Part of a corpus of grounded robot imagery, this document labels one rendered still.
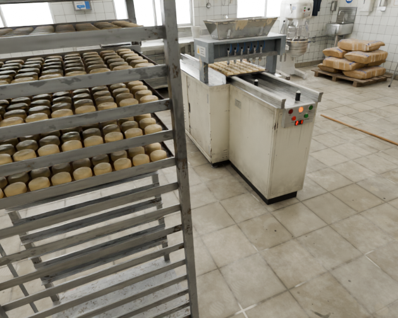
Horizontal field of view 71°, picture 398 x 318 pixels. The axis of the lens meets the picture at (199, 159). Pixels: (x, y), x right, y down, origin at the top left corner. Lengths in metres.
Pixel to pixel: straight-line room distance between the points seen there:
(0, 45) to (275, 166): 1.79
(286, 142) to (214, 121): 0.74
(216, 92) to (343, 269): 1.59
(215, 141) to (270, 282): 1.33
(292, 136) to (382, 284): 1.04
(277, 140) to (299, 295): 0.97
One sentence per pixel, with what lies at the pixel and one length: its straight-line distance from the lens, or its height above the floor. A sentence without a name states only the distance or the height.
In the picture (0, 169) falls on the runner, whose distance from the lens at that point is 0.81.
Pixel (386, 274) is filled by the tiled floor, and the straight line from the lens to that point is 2.12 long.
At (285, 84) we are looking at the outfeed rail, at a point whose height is 0.88.
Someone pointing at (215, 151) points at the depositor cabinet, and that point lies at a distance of 2.64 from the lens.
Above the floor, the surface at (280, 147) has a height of 0.53.
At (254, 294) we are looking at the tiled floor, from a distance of 1.79.
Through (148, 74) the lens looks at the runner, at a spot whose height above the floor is 1.32.
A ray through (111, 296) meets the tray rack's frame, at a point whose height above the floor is 0.15.
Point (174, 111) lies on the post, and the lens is 0.75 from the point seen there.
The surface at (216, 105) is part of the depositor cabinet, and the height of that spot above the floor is 0.67.
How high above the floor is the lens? 1.48
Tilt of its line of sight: 30 degrees down
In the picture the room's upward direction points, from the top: 3 degrees counter-clockwise
